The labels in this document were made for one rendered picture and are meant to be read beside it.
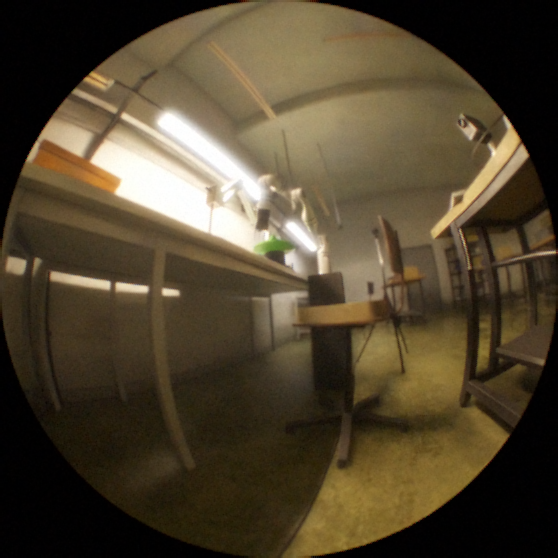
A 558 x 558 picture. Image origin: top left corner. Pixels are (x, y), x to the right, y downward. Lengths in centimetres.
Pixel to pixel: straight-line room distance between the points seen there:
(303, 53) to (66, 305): 411
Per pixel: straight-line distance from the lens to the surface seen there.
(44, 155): 69
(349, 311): 62
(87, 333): 145
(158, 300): 59
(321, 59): 379
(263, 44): 365
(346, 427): 86
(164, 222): 59
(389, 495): 73
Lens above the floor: 62
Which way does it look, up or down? 10 degrees up
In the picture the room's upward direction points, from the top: 4 degrees counter-clockwise
